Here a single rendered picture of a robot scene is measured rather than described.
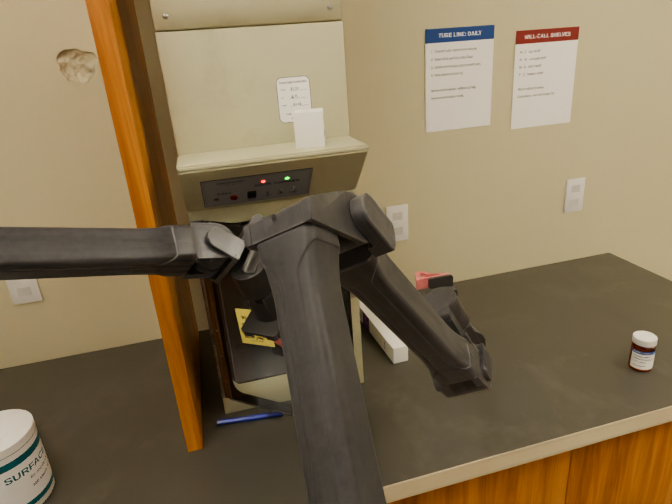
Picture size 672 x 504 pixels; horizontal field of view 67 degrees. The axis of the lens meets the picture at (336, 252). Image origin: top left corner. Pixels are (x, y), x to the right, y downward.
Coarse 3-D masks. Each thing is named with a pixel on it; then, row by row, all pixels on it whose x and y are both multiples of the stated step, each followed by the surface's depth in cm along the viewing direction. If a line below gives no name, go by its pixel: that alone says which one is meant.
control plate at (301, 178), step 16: (256, 176) 85; (272, 176) 87; (304, 176) 89; (208, 192) 86; (224, 192) 88; (240, 192) 89; (256, 192) 90; (272, 192) 91; (288, 192) 93; (304, 192) 94
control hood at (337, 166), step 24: (288, 144) 92; (336, 144) 88; (360, 144) 87; (192, 168) 80; (216, 168) 81; (240, 168) 82; (264, 168) 84; (288, 168) 86; (336, 168) 89; (360, 168) 91; (192, 192) 85; (312, 192) 95
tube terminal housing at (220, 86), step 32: (160, 32) 82; (192, 32) 84; (224, 32) 85; (256, 32) 86; (288, 32) 87; (320, 32) 89; (160, 64) 84; (192, 64) 85; (224, 64) 87; (256, 64) 88; (288, 64) 89; (320, 64) 91; (192, 96) 87; (224, 96) 88; (256, 96) 90; (320, 96) 93; (192, 128) 89; (224, 128) 90; (256, 128) 92; (288, 128) 93; (352, 320) 111
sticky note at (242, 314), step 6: (240, 312) 96; (246, 312) 96; (240, 318) 97; (246, 318) 96; (240, 324) 98; (240, 330) 98; (246, 336) 98; (258, 336) 97; (246, 342) 99; (252, 342) 98; (258, 342) 97; (264, 342) 97; (270, 342) 96
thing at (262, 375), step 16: (224, 224) 90; (240, 224) 89; (224, 288) 96; (224, 304) 97; (240, 304) 96; (224, 320) 99; (224, 336) 101; (240, 336) 99; (352, 336) 88; (224, 352) 103; (240, 352) 101; (256, 352) 99; (272, 352) 97; (240, 368) 102; (256, 368) 100; (272, 368) 98; (240, 384) 104; (256, 384) 102; (272, 384) 100; (240, 400) 106; (256, 400) 104; (272, 400) 102; (288, 400) 100
